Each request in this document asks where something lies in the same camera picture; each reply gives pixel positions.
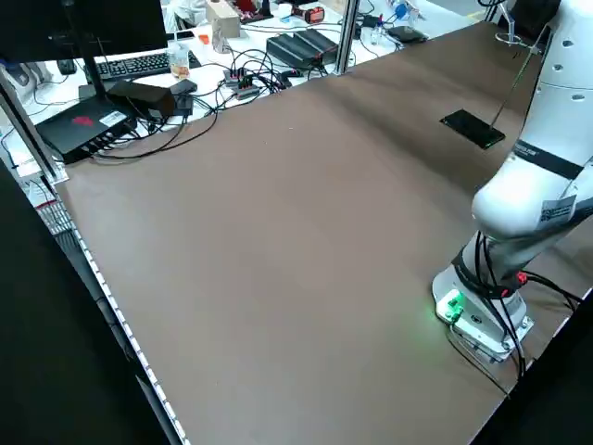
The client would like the black computer monitor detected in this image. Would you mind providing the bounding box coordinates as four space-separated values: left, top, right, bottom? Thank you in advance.
0 0 170 102

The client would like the black keyboard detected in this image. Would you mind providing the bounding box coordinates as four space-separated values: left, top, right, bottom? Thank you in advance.
94 49 204 81

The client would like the aluminium corner frame post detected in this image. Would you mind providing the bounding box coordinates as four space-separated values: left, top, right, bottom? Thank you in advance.
0 69 69 183

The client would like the black box with red logo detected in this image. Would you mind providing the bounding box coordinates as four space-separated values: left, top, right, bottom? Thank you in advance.
34 98 141 166

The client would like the flat black box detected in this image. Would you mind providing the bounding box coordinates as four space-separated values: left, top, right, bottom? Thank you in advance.
387 25 428 46

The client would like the black arm base cable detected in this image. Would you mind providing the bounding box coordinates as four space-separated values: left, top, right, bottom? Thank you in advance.
444 231 583 401

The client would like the black looped desk cable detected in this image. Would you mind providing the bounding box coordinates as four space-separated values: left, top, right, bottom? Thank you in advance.
91 96 220 161

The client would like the brown cardboard box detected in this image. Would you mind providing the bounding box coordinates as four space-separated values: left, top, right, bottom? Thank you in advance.
205 1 243 53

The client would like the black power brick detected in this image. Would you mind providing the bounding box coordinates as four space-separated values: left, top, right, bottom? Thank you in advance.
107 82 176 121

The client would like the red and black device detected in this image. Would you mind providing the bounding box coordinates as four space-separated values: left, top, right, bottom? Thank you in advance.
291 5 326 25

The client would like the black ribbed metal box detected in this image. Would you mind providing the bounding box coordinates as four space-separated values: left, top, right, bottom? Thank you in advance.
294 29 340 62
265 32 312 67

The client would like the clear snack bag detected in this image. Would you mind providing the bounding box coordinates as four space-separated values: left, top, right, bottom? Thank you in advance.
168 41 192 78

